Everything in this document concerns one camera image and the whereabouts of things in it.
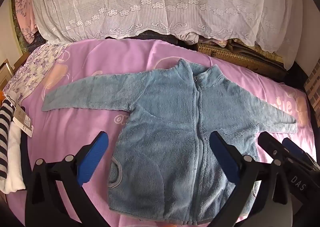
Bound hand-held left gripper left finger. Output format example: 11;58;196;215
25;131;110;227

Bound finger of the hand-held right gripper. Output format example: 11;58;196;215
282;138;320;170
257;132;290;168

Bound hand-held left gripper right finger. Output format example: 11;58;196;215
209;131;293;227

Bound blue fleece jacket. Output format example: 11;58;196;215
41;58;299;227

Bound purple printed bed sheet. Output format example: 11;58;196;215
5;39;318;227

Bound brown checked curtain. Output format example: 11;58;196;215
304;60;320;128

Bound white folded cloth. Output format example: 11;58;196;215
0;122;27;194

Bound white paper tag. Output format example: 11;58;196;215
12;106;34;138

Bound navy white striped cloth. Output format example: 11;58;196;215
0;98;15;187

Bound brown woven mat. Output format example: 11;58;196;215
195;40;288;75

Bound white purple floral cloth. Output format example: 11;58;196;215
5;44;67;108

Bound wooden furniture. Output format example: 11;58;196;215
0;58;15;90

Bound pink floral pillow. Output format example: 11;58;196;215
14;0;38;44

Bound white lace cover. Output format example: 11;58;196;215
31;0;304;70

